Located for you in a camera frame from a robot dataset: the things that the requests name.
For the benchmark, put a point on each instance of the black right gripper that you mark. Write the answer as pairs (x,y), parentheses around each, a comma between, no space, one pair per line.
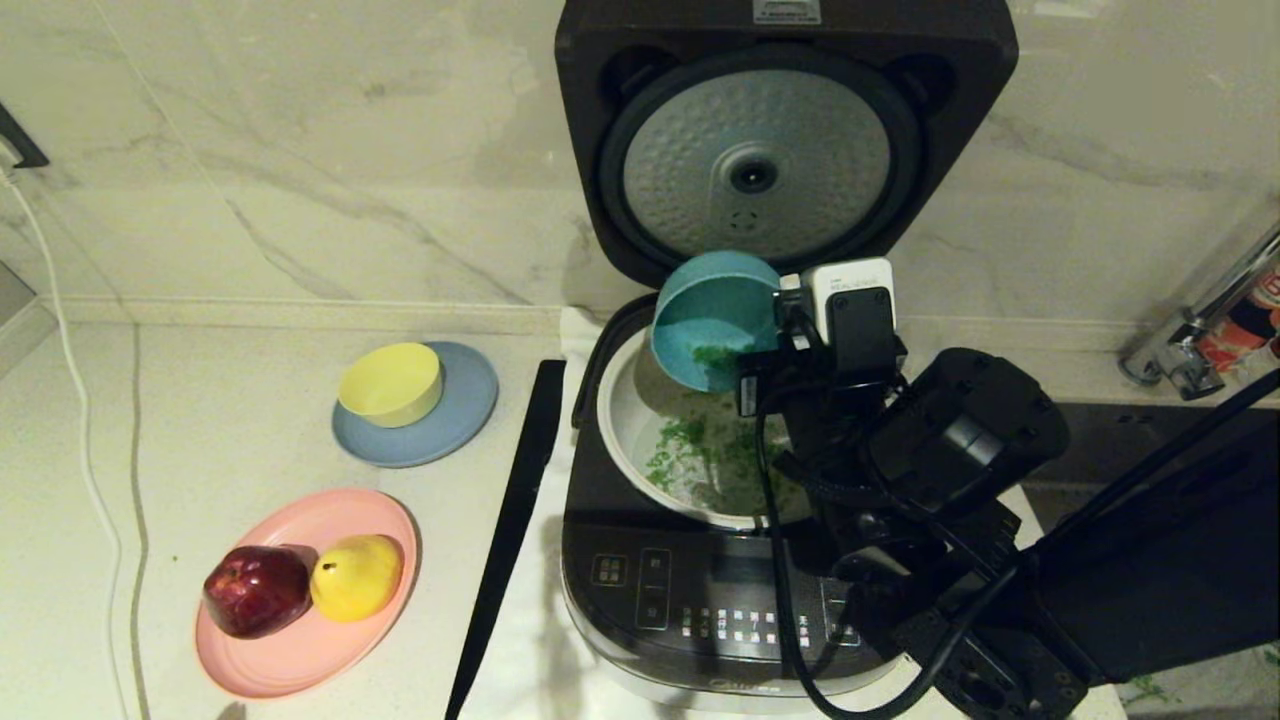
(800,400)

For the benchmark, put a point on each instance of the teal bowl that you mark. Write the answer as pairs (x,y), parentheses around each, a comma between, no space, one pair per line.
(710,310)

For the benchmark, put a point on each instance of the black rice cooker lid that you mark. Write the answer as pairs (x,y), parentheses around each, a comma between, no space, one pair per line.
(755,150)

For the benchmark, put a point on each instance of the white inner pot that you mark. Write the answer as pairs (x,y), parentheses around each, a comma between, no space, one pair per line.
(630,420)

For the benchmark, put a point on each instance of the black rice cooker body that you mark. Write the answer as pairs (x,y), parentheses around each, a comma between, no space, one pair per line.
(620,600)

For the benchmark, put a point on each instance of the yellow bowl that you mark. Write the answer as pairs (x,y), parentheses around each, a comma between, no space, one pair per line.
(390,385)

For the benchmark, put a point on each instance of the chopped green bits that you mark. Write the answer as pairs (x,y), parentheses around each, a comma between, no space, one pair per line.
(690,450)

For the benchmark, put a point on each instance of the black flat mat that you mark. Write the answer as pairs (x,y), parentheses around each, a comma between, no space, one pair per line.
(515,520)

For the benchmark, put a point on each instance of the steel sink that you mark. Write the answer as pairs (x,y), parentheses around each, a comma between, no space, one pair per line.
(1110,430)

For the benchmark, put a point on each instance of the blue plate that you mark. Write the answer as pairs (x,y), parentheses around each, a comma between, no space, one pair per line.
(465,410)

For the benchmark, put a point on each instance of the chrome faucet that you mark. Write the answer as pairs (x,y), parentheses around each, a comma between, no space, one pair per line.
(1180,355)

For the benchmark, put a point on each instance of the yellow pear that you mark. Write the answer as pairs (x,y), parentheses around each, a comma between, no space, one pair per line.
(357,578)

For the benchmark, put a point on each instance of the red-label bottle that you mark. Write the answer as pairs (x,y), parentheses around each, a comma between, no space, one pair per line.
(1270,288)

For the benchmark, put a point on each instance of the pink plate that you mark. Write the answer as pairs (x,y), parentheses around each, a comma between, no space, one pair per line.
(300,660)

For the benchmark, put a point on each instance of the dark red apple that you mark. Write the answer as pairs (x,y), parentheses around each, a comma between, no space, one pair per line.
(258,592)

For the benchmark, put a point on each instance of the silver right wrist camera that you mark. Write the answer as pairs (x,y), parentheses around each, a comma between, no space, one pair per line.
(850,300)

